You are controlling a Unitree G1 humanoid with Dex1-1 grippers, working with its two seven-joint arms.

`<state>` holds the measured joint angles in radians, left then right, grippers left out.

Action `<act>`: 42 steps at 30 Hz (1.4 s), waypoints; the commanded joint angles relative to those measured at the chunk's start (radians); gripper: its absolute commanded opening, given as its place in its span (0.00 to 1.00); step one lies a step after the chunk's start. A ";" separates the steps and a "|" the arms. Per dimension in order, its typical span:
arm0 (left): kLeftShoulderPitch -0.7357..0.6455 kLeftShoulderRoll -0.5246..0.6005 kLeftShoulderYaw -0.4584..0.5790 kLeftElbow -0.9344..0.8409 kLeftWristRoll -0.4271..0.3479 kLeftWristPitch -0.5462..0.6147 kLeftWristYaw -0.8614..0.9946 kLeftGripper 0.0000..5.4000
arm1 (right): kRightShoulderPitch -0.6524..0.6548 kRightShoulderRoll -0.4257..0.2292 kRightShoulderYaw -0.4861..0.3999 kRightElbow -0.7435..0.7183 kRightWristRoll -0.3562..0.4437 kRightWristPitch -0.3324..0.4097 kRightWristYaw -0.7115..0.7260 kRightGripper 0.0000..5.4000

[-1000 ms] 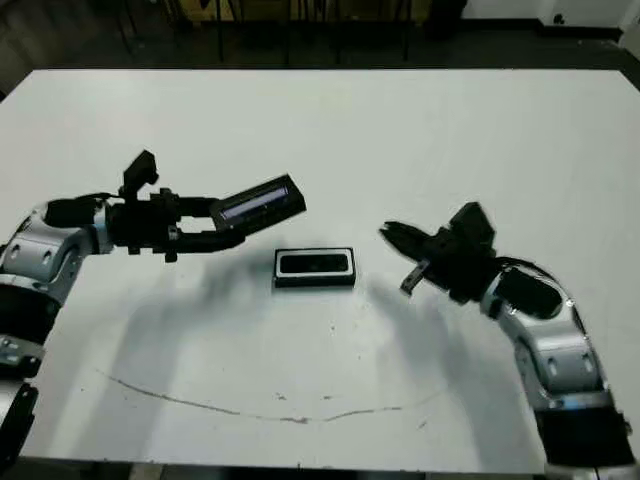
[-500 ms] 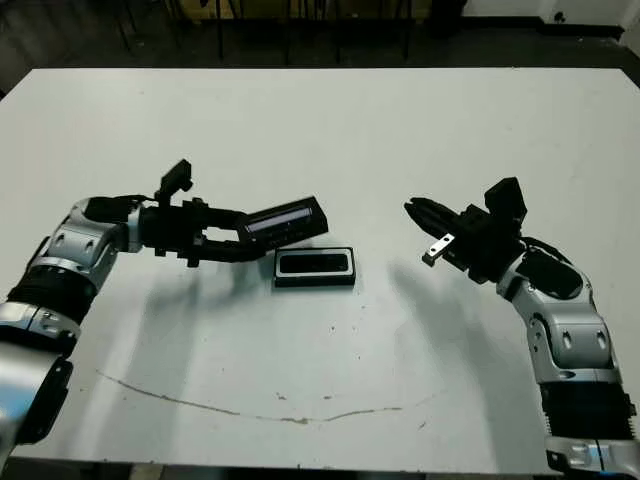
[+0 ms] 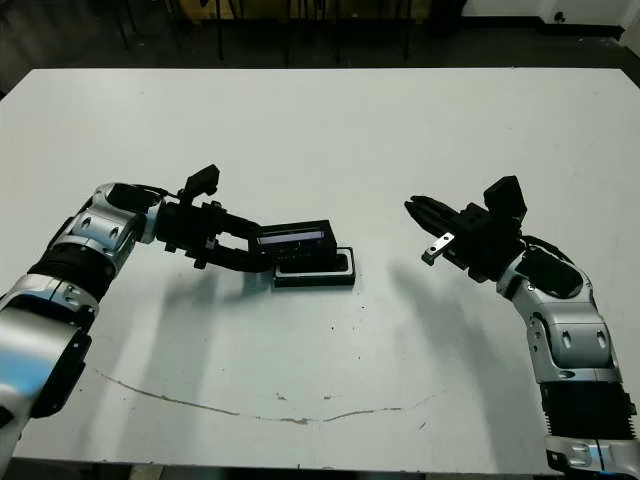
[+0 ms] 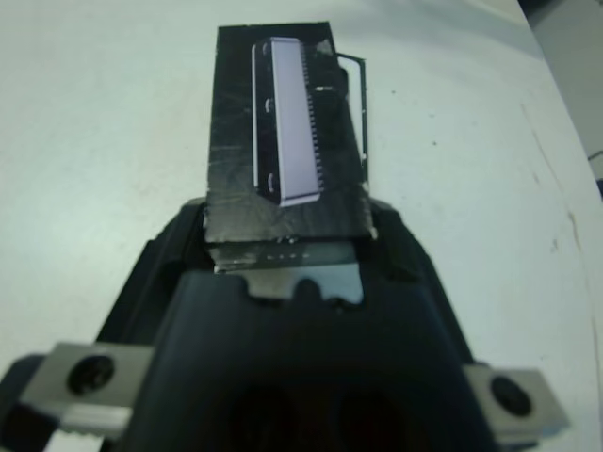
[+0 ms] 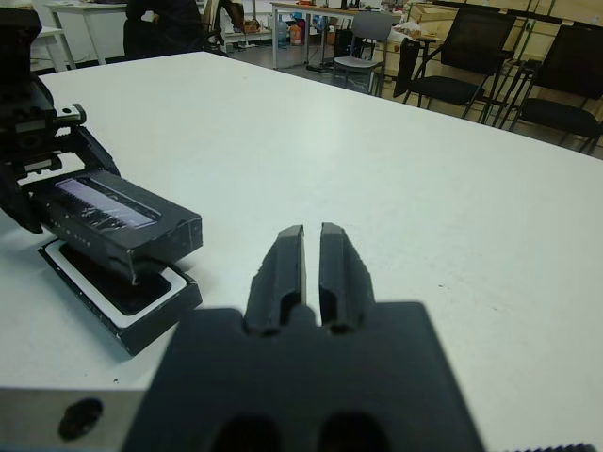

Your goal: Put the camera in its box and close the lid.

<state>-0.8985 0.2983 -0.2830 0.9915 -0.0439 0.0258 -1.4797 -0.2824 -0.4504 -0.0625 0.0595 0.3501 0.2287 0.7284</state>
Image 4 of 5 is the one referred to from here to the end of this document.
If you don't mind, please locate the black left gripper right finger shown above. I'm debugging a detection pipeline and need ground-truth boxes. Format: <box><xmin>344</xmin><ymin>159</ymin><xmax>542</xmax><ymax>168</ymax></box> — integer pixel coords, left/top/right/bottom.
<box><xmin>362</xmin><ymin>199</ymin><xmax>473</xmax><ymax>367</ymax></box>

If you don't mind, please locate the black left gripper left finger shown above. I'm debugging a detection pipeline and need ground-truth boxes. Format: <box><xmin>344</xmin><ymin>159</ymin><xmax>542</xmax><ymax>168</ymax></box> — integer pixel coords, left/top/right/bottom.
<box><xmin>96</xmin><ymin>198</ymin><xmax>217</xmax><ymax>349</ymax></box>

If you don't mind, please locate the black box lid camera print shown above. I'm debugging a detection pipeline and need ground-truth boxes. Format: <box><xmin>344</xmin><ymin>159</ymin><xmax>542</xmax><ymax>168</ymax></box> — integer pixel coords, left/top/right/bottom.
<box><xmin>204</xmin><ymin>21</ymin><xmax>381</xmax><ymax>303</ymax></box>

